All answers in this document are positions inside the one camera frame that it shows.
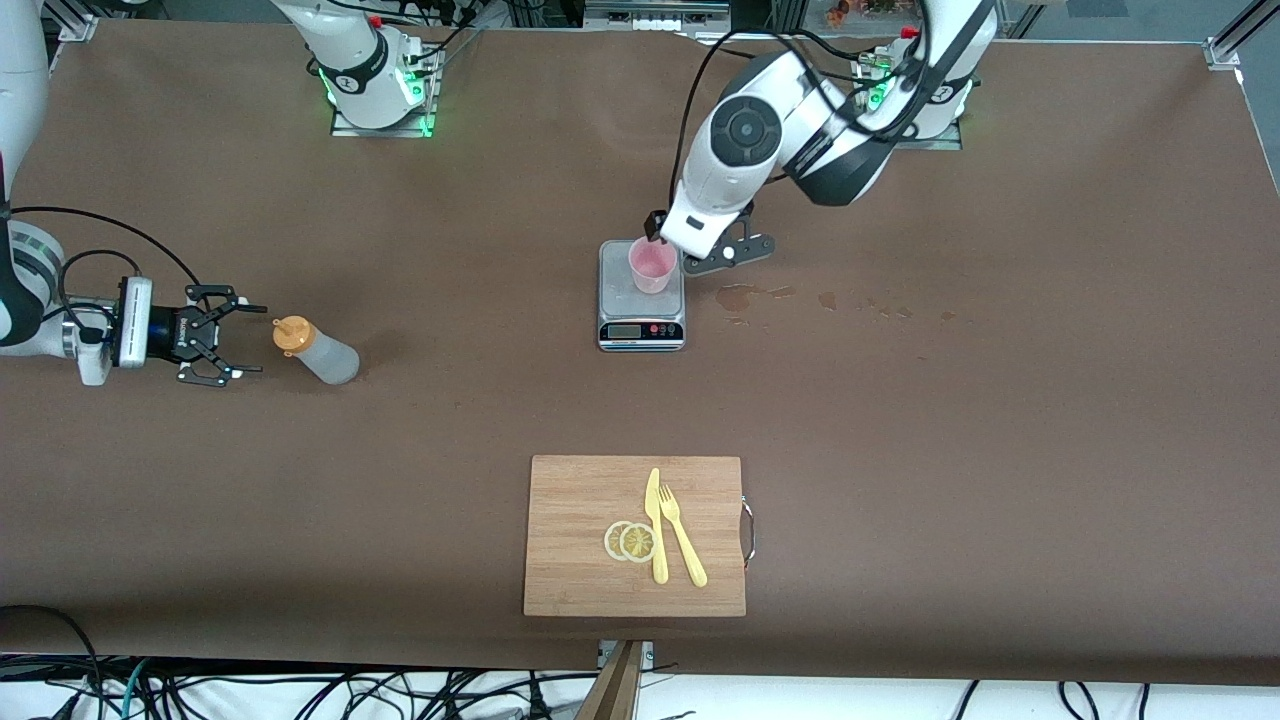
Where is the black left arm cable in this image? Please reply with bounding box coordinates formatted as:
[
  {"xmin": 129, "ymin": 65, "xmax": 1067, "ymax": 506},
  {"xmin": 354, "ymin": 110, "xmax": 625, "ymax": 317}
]
[{"xmin": 668, "ymin": 0, "xmax": 936, "ymax": 216}]

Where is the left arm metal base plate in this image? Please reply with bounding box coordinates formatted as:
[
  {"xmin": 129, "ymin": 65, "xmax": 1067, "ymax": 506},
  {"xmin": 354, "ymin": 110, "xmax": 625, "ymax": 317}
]
[{"xmin": 858, "ymin": 55, "xmax": 963, "ymax": 151}]

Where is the yellow plastic knife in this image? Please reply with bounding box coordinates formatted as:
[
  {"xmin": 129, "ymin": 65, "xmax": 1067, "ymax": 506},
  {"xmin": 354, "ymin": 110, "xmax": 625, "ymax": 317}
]
[{"xmin": 645, "ymin": 467, "xmax": 669, "ymax": 585}]

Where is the teal floor cable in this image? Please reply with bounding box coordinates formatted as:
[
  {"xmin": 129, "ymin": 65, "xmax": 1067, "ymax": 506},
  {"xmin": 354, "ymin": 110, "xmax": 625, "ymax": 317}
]
[{"xmin": 95, "ymin": 658, "xmax": 151, "ymax": 720}]

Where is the wooden cutting board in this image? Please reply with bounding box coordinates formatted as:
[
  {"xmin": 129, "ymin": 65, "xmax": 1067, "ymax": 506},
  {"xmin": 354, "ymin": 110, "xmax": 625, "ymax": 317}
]
[{"xmin": 523, "ymin": 455, "xmax": 747, "ymax": 618}]

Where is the white power strip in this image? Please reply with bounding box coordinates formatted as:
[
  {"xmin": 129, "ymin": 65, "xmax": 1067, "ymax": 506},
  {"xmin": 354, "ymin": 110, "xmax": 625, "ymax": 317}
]
[{"xmin": 612, "ymin": 8, "xmax": 696, "ymax": 33}]

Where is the silver digital kitchen scale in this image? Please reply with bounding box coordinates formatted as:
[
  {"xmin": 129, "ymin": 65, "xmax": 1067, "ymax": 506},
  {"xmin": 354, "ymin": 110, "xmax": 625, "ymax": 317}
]
[{"xmin": 597, "ymin": 239, "xmax": 687, "ymax": 353}]

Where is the brown table cover sheet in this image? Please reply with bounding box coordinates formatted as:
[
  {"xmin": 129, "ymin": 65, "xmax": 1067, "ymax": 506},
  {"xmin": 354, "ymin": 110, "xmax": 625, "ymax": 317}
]
[{"xmin": 0, "ymin": 18, "xmax": 1280, "ymax": 687}]

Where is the black floor cable loop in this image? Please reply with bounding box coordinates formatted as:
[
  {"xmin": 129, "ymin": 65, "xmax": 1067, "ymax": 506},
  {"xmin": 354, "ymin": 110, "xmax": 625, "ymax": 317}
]
[{"xmin": 0, "ymin": 604, "xmax": 106, "ymax": 720}]

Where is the pink plastic cup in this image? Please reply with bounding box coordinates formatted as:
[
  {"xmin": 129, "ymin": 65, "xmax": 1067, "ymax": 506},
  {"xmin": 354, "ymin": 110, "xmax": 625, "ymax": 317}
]
[{"xmin": 628, "ymin": 237, "xmax": 680, "ymax": 295}]

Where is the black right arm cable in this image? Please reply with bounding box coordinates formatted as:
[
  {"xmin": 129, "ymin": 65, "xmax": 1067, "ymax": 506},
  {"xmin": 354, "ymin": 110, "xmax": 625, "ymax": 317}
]
[{"xmin": 0, "ymin": 205, "xmax": 206, "ymax": 341}]

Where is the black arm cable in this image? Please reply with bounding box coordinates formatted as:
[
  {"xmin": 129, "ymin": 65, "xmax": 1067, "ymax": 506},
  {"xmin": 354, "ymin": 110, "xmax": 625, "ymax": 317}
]
[
  {"xmin": 0, "ymin": 205, "xmax": 206, "ymax": 341},
  {"xmin": 668, "ymin": 0, "xmax": 936, "ymax": 216}
]

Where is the yellow plastic fork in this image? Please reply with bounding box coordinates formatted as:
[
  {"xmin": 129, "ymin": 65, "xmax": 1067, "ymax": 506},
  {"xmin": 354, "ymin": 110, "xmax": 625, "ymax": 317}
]
[{"xmin": 659, "ymin": 484, "xmax": 709, "ymax": 589}]

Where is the aluminium frame profile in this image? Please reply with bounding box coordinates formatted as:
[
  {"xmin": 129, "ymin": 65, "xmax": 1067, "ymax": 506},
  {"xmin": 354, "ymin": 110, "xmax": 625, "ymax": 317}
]
[
  {"xmin": 1205, "ymin": 0, "xmax": 1280, "ymax": 71},
  {"xmin": 45, "ymin": 0, "xmax": 101, "ymax": 43}
]

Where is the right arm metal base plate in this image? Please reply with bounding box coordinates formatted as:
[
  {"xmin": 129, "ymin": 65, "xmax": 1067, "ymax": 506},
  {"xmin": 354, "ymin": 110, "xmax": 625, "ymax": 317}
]
[{"xmin": 330, "ymin": 38, "xmax": 439, "ymax": 139}]

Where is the clear sauce bottle orange cap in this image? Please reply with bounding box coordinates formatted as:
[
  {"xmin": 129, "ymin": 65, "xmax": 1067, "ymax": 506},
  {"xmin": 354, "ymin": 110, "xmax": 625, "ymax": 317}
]
[{"xmin": 272, "ymin": 315, "xmax": 362, "ymax": 387}]

